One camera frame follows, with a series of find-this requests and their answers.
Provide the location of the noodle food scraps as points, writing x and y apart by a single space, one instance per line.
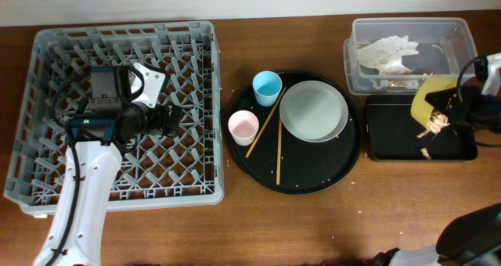
432 120

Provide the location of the grey round plate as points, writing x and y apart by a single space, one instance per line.
314 111

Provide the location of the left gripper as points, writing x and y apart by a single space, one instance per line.
157 125

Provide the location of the blue plastic cup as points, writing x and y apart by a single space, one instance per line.
267 86

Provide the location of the yellow bowl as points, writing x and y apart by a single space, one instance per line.
420 109

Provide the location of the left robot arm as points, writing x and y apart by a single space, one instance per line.
122 104

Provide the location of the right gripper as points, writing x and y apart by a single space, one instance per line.
470 93

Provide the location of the gold snack wrapper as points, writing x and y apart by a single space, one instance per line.
406 83

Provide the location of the clear plastic bin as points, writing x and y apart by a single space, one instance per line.
445 46

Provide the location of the white napkin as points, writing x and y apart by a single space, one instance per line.
386 57

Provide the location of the grey dishwasher rack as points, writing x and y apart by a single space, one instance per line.
159 172

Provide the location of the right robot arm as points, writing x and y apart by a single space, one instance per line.
473 239

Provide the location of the round black tray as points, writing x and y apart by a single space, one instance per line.
305 167

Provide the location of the wooden chopstick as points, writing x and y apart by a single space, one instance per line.
263 127
279 151

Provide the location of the black rectangular tray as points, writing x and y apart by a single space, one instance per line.
393 134

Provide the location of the pink plastic cup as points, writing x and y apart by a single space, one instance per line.
243 126

